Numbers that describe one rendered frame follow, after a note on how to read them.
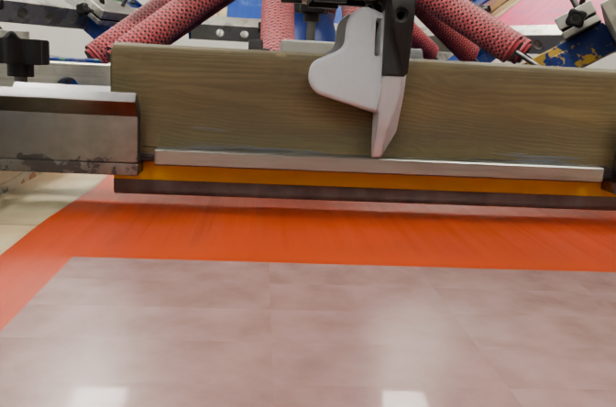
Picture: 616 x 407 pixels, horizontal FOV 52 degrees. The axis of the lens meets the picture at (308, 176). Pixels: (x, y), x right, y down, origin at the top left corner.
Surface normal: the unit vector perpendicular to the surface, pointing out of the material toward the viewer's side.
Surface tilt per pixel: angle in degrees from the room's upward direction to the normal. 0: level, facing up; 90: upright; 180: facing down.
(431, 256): 0
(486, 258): 0
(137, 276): 0
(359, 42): 82
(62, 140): 90
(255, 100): 90
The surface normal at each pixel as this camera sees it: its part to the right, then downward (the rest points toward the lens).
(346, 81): 0.08, 0.04
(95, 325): 0.05, -0.98
